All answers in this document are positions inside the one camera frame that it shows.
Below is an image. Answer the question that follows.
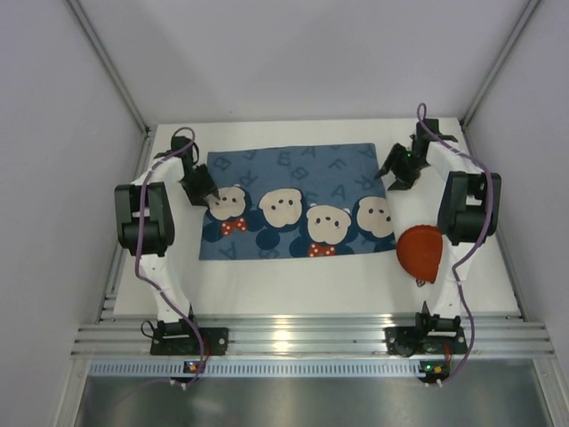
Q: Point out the blue cartoon mouse placemat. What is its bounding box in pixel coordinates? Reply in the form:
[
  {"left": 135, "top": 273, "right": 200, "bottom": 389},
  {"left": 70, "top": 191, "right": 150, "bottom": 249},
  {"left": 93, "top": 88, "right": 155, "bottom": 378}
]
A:
[{"left": 199, "top": 142, "right": 396, "bottom": 261}]

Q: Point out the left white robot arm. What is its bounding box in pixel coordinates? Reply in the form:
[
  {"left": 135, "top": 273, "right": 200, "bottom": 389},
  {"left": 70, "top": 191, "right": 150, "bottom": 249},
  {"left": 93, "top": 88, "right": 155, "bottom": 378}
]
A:
[{"left": 114, "top": 126, "right": 220, "bottom": 335}]

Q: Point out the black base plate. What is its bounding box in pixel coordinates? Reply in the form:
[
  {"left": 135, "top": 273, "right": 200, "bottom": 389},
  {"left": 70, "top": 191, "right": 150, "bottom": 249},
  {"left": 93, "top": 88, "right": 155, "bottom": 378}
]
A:
[
  {"left": 149, "top": 327, "right": 229, "bottom": 356},
  {"left": 385, "top": 326, "right": 468, "bottom": 358}
]

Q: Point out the aluminium mounting rail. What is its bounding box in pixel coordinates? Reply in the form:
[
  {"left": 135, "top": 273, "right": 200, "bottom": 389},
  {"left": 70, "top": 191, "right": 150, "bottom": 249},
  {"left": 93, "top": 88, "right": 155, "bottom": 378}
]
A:
[{"left": 71, "top": 314, "right": 555, "bottom": 359}]

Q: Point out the perforated metal cable tray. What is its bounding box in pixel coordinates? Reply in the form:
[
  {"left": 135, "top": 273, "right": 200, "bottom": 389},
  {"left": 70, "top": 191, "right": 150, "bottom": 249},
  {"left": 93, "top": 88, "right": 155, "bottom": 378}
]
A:
[{"left": 89, "top": 359, "right": 448, "bottom": 378}]

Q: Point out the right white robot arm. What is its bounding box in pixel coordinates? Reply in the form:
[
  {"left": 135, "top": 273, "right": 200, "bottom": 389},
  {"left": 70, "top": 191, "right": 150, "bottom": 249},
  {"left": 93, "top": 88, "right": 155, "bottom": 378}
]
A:
[{"left": 376, "top": 117, "right": 501, "bottom": 350}]

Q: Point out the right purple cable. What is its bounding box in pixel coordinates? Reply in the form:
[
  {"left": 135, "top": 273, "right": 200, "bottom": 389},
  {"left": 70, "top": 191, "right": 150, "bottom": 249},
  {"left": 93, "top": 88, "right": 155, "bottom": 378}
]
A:
[{"left": 416, "top": 102, "right": 498, "bottom": 386}]

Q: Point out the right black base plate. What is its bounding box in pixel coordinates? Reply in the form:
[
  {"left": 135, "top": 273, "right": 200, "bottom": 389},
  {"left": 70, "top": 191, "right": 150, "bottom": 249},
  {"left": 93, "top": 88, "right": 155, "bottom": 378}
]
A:
[{"left": 385, "top": 326, "right": 468, "bottom": 358}]

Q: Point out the red round plate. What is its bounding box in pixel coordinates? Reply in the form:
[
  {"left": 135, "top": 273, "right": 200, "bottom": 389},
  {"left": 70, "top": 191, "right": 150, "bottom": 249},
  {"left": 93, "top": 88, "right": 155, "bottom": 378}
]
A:
[{"left": 396, "top": 225, "right": 443, "bottom": 283}]

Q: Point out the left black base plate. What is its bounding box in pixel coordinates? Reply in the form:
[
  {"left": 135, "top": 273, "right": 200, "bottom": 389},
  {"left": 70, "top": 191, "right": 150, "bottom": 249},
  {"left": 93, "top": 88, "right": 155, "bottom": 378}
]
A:
[{"left": 149, "top": 327, "right": 229, "bottom": 356}]

